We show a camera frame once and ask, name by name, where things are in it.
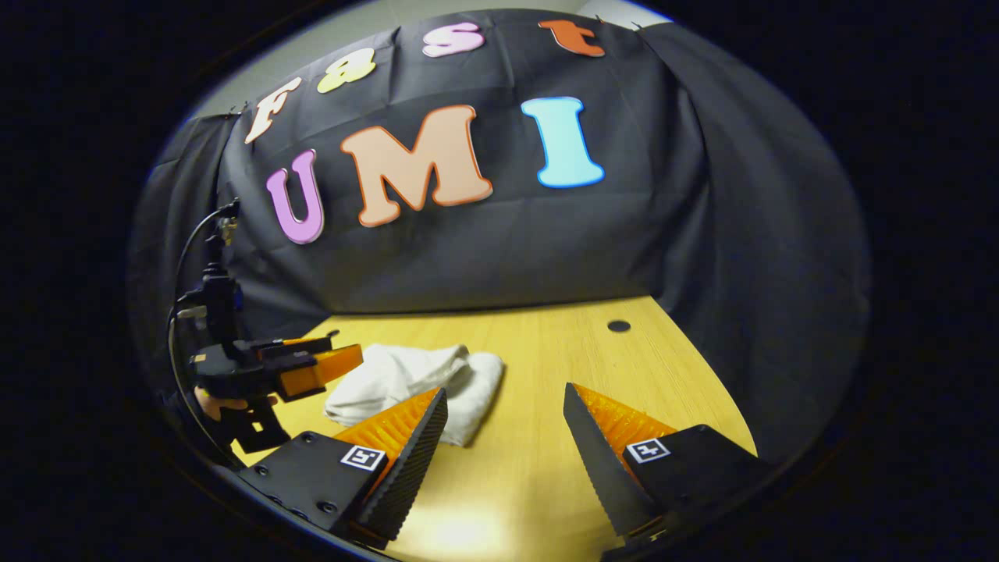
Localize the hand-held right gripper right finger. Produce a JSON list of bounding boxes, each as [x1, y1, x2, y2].
[[563, 382, 777, 547]]

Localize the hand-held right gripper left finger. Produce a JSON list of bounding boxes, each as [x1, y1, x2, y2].
[[248, 386, 449, 551]]

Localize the white jeans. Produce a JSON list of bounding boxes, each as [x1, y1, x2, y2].
[[324, 343, 506, 448]]

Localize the black backdrop cloth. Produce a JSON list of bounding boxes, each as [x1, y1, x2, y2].
[[129, 8, 873, 469]]

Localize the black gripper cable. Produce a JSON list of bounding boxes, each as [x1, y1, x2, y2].
[[166, 197, 241, 469]]

